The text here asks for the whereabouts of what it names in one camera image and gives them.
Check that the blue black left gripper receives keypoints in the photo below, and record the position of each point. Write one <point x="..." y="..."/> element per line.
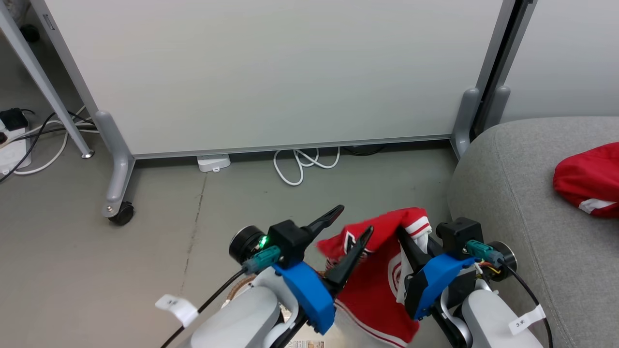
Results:
<point x="307" y="295"/>

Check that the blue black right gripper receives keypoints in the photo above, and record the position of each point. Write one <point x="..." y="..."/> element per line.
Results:
<point x="435" y="280"/>

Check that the red jersey with white stripes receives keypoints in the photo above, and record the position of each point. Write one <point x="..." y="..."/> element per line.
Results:
<point x="377" y="290"/>

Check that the red t-shirt with print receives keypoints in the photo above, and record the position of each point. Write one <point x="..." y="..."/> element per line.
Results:
<point x="590" y="179"/>

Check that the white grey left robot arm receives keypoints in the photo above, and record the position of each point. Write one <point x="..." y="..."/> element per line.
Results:
<point x="237" y="319"/>

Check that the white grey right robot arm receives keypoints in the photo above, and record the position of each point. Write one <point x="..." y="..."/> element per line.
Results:
<point x="488" y="319"/>

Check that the woven laundry basket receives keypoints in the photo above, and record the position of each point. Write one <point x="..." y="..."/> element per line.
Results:
<point x="237" y="292"/>

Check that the grey fabric sofa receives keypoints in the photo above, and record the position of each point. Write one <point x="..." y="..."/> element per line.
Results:
<point x="532" y="203"/>

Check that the white power adapter box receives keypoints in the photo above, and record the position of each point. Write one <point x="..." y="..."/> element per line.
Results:
<point x="213" y="163"/>

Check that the black caster wheel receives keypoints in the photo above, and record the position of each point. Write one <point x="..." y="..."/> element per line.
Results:
<point x="122" y="213"/>

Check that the white power strip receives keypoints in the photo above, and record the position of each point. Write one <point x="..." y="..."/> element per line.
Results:
<point x="14" y="154"/>

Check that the grey metal table leg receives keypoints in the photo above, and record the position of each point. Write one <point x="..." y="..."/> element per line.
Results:
<point x="43" y="82"/>

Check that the black plug adapter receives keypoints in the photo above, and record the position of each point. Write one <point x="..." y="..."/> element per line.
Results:
<point x="13" y="119"/>

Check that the black round floor object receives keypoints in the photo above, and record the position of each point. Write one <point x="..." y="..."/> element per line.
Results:
<point x="30" y="33"/>

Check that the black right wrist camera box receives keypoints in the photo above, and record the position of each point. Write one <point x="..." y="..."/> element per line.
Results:
<point x="459" y="234"/>

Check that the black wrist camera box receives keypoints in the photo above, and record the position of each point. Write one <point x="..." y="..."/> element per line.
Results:
<point x="459" y="234"/>
<point x="287" y="241"/>

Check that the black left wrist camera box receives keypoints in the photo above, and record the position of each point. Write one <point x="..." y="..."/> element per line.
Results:
<point x="287" y="241"/>

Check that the white partition panel grey frame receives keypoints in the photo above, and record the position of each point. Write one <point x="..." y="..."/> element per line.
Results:
<point x="566" y="53"/>
<point x="271" y="72"/>

